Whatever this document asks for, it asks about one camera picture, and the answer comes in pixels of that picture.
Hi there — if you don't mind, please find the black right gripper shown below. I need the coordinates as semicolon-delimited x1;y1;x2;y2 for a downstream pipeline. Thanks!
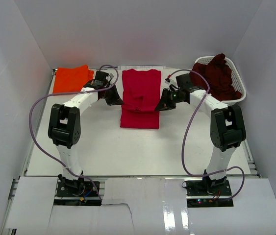
155;88;183;112

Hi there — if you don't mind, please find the bright red t shirt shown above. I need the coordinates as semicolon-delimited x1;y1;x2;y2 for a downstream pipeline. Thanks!
120;69;161;129

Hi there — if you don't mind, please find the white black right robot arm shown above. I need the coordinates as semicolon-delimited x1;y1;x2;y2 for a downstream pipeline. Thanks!
155;74;246;195

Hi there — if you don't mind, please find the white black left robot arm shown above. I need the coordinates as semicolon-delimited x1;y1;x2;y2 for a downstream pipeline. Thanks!
48;70;124;196

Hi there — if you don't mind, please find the orange folded t shirt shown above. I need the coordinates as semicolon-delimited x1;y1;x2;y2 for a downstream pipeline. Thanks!
53;65;94;94

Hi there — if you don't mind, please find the dark maroon t shirt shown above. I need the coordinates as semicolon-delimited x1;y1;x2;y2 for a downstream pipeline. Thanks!
189;53;242;101

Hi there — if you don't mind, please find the white plastic laundry basket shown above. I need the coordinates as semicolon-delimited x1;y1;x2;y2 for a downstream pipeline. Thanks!
194;56;247;105

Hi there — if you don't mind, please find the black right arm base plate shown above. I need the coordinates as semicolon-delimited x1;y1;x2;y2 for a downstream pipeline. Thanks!
181;180;234;208

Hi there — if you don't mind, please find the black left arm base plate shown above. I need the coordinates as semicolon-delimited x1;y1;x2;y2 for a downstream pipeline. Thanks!
53;181;101;207

